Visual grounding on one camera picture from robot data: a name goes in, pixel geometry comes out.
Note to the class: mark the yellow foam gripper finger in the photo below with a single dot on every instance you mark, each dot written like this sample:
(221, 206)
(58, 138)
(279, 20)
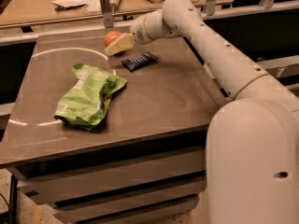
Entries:
(123, 42)

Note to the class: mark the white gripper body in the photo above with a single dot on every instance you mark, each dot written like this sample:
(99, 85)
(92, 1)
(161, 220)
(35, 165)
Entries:
(137, 31)

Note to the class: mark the red apple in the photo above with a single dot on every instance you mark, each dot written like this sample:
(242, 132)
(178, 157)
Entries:
(110, 37)

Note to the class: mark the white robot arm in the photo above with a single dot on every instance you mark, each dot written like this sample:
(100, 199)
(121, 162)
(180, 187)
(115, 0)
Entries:
(252, 141)

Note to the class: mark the blue snack bar wrapper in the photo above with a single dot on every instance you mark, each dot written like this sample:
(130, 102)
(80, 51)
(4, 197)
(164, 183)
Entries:
(139, 61)

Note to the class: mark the white paper sheets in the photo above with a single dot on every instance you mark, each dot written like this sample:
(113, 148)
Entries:
(91, 5)

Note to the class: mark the green chip bag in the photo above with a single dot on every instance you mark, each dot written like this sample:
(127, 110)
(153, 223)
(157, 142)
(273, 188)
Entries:
(86, 104)

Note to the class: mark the metal bracket post left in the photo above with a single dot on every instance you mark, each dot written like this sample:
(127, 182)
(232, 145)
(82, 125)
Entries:
(106, 13)

